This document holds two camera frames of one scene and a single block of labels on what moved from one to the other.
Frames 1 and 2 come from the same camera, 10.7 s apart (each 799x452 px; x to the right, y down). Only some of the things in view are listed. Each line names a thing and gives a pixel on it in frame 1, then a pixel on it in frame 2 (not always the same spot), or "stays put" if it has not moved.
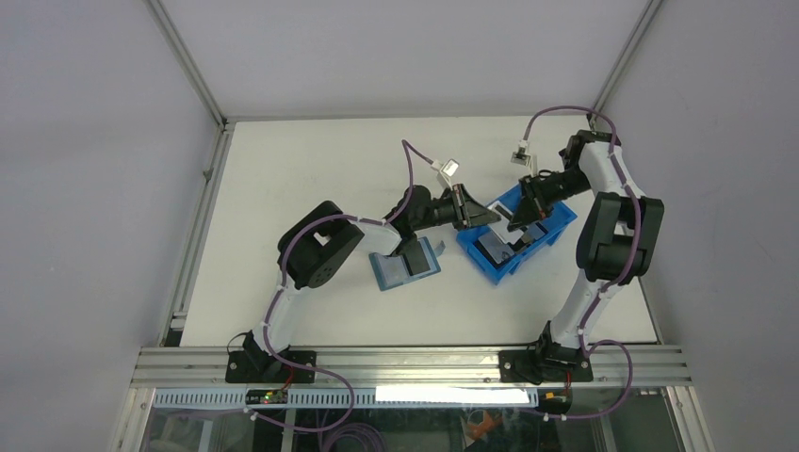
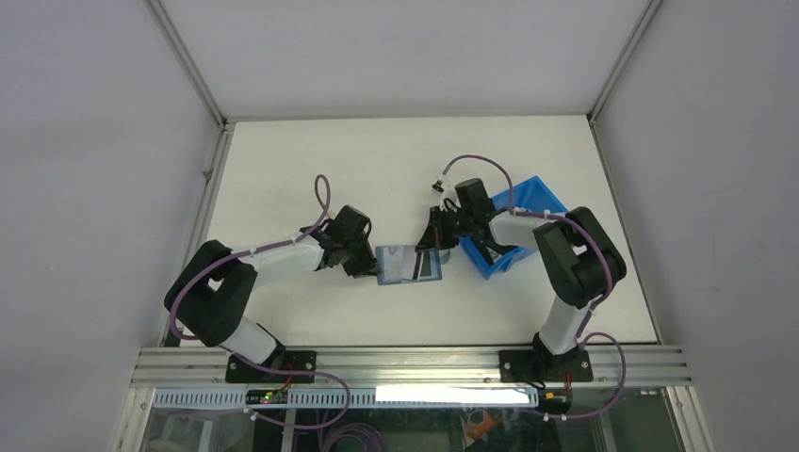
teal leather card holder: x=415 y=260 stays put
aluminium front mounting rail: x=654 y=366 stays put
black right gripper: x=529 y=208 → x=433 y=236
